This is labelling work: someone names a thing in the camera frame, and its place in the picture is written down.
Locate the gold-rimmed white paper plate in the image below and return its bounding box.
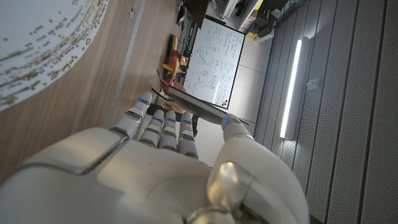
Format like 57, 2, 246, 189
0, 0, 109, 112

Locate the white storage shelf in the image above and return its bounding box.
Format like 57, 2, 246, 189
222, 0, 259, 32

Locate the flat panel monitor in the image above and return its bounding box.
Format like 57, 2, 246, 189
167, 85, 250, 127

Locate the colourful toy airplane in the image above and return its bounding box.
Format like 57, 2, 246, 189
161, 34, 186, 86

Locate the long ceiling light strip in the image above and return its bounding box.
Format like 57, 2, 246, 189
279, 39, 303, 140

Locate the whiteboard with black frame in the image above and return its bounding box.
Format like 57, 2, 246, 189
182, 15, 246, 110

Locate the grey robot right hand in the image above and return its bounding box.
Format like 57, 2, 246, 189
0, 90, 311, 224

